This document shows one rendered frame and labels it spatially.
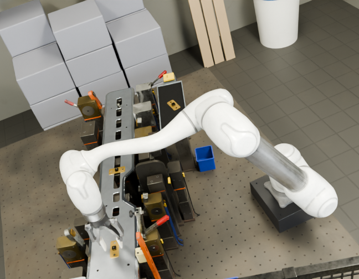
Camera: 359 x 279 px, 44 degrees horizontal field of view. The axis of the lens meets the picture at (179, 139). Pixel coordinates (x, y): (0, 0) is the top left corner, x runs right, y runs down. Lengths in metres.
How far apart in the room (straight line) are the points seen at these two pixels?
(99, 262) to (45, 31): 2.34
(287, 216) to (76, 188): 1.02
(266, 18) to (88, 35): 1.87
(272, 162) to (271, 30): 3.02
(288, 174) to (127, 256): 0.74
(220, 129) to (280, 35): 3.20
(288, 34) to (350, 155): 1.63
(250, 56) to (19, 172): 2.63
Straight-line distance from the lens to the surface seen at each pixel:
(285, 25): 4.57
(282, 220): 2.14
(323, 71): 4.33
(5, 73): 4.66
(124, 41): 3.55
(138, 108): 2.39
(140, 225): 1.79
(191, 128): 1.62
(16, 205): 2.82
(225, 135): 1.46
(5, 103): 4.83
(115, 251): 1.94
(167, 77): 2.47
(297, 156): 2.04
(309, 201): 1.91
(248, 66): 4.48
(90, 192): 1.62
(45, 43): 3.87
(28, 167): 3.01
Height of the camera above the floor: 2.53
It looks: 42 degrees down
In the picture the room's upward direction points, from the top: 16 degrees counter-clockwise
